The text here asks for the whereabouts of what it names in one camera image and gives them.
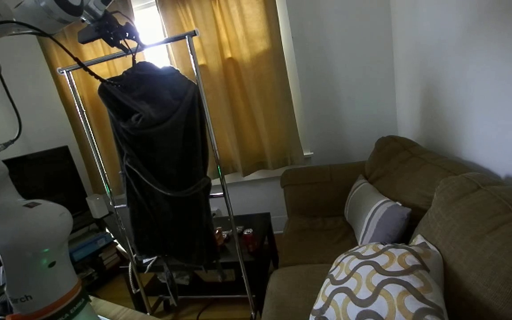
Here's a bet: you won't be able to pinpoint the black television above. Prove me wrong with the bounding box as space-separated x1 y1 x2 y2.
6 146 93 230

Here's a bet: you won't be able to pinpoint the dark grey fleece robe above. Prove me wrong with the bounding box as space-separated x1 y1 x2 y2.
98 63 217 265

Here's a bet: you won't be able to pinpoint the chrome clothes rack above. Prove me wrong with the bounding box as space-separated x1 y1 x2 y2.
57 29 258 317

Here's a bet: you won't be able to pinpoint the red can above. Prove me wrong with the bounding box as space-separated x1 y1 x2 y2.
242 228 256 253

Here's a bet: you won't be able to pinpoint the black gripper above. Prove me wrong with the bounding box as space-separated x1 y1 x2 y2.
78 13 141 52

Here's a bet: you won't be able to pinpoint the patterned wavy throw pillow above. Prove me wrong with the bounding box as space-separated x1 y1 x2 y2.
310 237 448 320

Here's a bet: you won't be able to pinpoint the stack of books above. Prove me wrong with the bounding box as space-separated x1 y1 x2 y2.
70 224 121 288

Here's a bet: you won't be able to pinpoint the olive green sofa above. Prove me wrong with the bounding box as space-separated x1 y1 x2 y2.
262 135 512 320

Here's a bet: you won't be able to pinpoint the yellow curtains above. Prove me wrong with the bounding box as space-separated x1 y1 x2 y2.
39 0 304 192

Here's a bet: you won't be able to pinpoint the grey striped pillow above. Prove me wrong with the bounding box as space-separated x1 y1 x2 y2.
343 176 411 246

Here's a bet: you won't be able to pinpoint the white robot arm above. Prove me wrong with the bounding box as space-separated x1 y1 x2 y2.
0 0 112 320

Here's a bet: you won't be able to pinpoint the black side table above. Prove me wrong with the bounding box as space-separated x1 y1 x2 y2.
178 214 278 313

